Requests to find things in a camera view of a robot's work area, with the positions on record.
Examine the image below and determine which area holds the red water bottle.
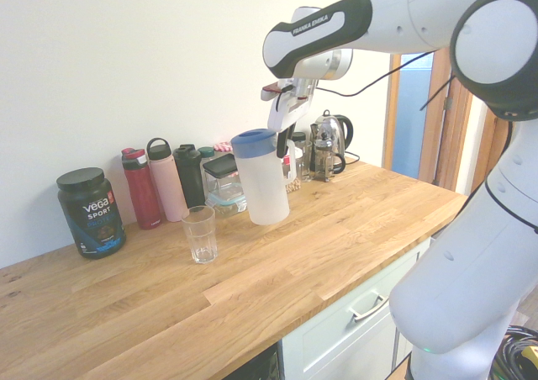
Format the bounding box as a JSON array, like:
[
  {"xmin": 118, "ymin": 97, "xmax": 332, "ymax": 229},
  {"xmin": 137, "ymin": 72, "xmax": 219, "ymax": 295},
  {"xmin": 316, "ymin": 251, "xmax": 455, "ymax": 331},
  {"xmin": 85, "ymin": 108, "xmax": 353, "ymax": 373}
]
[{"xmin": 121, "ymin": 147, "xmax": 164, "ymax": 230}]

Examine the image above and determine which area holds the metal drawer handle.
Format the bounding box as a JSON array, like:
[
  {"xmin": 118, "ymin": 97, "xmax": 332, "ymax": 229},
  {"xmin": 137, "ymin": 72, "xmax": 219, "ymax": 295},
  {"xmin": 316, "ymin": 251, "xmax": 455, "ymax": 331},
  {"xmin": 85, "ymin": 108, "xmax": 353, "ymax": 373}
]
[{"xmin": 347, "ymin": 293, "xmax": 388, "ymax": 323}]

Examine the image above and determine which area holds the glass container with black lid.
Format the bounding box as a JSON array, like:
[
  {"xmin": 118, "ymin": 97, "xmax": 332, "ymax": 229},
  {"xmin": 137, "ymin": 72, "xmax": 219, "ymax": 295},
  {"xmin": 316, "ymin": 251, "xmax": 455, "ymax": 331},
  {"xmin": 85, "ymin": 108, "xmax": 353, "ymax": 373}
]
[{"xmin": 202, "ymin": 152, "xmax": 243, "ymax": 197}]

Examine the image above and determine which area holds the coiled black cable bundle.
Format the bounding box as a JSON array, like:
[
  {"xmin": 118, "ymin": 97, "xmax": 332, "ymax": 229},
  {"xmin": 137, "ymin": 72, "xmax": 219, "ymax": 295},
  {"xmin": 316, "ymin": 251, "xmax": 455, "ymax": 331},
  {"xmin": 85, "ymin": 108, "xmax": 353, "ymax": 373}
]
[{"xmin": 490, "ymin": 325, "xmax": 538, "ymax": 380}]

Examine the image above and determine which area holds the glass French press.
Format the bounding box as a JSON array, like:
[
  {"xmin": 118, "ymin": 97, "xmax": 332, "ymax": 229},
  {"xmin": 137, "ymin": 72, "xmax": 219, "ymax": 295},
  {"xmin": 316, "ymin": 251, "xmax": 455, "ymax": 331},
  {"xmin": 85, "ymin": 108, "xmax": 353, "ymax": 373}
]
[{"xmin": 313, "ymin": 125, "xmax": 347, "ymax": 183}]

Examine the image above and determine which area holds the yellow power box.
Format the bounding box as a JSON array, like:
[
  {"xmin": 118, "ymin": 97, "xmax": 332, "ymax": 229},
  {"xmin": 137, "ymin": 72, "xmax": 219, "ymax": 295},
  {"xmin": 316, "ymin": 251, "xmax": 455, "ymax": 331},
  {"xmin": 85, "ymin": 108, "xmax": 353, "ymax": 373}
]
[{"xmin": 520, "ymin": 345, "xmax": 538, "ymax": 380}]

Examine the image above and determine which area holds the green-lidded glass jar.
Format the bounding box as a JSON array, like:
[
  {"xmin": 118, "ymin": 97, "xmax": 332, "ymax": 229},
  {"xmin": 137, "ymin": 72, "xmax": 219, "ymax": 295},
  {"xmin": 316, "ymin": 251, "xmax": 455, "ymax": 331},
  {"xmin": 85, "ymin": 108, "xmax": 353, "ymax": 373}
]
[{"xmin": 197, "ymin": 146, "xmax": 217, "ymax": 175}]

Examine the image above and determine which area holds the black Vega protein tub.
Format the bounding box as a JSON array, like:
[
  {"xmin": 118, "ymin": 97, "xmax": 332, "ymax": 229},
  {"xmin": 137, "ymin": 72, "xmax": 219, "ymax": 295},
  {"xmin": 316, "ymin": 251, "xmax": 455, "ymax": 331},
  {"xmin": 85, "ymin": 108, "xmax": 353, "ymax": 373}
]
[{"xmin": 56, "ymin": 166, "xmax": 128, "ymax": 261}]

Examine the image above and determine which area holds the glass container with teal lid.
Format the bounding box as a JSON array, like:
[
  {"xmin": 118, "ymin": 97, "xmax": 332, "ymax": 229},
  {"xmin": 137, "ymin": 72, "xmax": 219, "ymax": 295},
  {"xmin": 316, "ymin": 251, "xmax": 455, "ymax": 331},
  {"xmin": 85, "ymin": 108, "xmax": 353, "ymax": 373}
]
[{"xmin": 205, "ymin": 188, "xmax": 248, "ymax": 218}]

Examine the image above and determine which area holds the pink water bottle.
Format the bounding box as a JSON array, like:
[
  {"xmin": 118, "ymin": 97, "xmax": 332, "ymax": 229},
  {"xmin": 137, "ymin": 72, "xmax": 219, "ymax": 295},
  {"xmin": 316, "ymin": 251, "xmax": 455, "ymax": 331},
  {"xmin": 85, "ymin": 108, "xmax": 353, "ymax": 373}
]
[{"xmin": 145, "ymin": 137, "xmax": 189, "ymax": 223}]

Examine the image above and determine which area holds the stainless steel electric kettle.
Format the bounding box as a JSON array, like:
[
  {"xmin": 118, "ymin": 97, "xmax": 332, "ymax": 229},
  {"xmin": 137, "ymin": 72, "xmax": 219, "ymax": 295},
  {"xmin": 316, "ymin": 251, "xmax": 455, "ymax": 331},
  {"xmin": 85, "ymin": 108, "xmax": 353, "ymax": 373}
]
[{"xmin": 309, "ymin": 109, "xmax": 355, "ymax": 175}]

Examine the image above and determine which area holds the pale green drawer front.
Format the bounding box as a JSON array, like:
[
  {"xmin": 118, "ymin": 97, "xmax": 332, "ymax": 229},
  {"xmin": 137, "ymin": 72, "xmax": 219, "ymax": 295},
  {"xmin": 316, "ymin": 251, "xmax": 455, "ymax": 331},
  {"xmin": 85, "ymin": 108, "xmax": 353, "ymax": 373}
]
[{"xmin": 280, "ymin": 236, "xmax": 434, "ymax": 380}]

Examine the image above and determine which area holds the clear faceted drinking glass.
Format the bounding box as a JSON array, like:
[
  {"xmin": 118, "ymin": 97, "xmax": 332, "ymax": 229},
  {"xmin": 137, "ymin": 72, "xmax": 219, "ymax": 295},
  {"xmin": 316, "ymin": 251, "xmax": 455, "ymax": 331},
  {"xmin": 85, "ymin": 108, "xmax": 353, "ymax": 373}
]
[{"xmin": 181, "ymin": 205, "xmax": 219, "ymax": 265}]

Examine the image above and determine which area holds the black shaker bottle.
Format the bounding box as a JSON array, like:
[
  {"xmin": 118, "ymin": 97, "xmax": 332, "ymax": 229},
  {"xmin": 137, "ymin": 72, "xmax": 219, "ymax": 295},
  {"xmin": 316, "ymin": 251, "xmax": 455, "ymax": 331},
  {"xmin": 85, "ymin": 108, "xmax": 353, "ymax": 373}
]
[{"xmin": 172, "ymin": 143, "xmax": 207, "ymax": 208}]

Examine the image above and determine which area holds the wooden door frame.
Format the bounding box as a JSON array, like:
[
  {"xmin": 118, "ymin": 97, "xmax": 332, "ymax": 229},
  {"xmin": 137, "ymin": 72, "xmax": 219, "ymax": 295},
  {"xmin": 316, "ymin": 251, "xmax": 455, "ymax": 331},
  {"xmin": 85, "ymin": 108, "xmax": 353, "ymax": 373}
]
[{"xmin": 380, "ymin": 47, "xmax": 475, "ymax": 195}]

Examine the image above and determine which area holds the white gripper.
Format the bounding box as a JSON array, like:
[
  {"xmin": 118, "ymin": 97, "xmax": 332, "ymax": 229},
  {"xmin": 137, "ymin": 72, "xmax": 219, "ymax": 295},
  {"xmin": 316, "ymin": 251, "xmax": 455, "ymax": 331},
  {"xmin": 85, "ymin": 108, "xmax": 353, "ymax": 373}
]
[{"xmin": 266, "ymin": 88, "xmax": 316, "ymax": 159}]

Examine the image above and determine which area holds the black-lidded glass jar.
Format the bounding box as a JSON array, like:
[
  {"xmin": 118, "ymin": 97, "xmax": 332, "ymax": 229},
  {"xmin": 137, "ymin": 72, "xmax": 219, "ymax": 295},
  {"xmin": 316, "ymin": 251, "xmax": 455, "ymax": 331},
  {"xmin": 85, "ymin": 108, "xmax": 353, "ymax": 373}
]
[{"xmin": 290, "ymin": 131, "xmax": 314, "ymax": 183}]

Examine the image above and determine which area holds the white pitcher with blue lid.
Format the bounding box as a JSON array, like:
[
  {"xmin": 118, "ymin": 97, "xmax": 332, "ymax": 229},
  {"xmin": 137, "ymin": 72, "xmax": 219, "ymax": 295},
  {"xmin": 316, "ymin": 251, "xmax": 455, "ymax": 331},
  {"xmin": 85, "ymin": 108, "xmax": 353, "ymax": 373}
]
[{"xmin": 230, "ymin": 128, "xmax": 298, "ymax": 226}]

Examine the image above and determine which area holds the red-labelled jar with white lid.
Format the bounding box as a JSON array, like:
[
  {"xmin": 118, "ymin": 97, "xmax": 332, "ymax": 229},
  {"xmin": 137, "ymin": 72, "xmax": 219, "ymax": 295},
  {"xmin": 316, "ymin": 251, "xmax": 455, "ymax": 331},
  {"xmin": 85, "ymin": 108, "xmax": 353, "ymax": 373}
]
[{"xmin": 282, "ymin": 150, "xmax": 303, "ymax": 182}]

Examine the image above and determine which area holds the black robot wrist cable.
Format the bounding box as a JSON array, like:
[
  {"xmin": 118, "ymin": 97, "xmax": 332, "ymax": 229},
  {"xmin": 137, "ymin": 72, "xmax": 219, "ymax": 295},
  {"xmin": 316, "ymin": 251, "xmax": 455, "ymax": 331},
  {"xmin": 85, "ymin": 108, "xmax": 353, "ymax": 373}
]
[{"xmin": 314, "ymin": 50, "xmax": 436, "ymax": 98}]

